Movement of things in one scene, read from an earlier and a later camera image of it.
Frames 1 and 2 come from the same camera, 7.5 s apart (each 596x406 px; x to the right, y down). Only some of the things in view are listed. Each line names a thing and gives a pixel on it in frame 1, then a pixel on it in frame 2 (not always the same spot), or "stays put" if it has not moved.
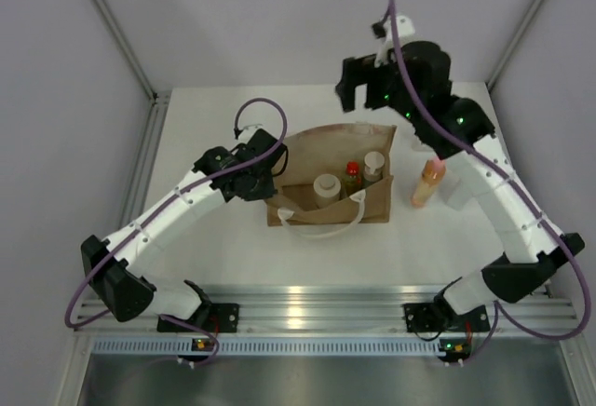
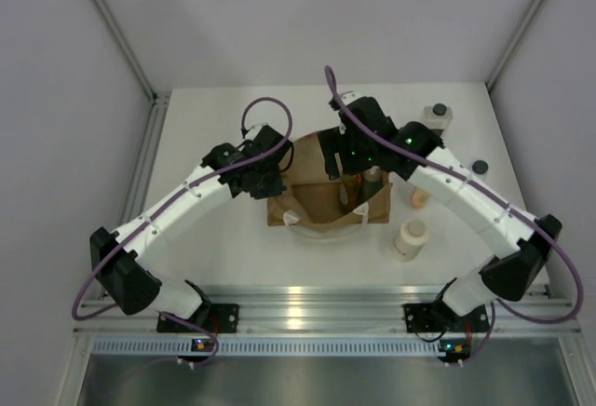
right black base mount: (441, 317) stays put
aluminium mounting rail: (345, 311) stays put
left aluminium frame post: (114, 28) stays put
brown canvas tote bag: (328, 150) stays put
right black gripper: (364, 71) to (333, 142)
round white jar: (326, 189) to (410, 240)
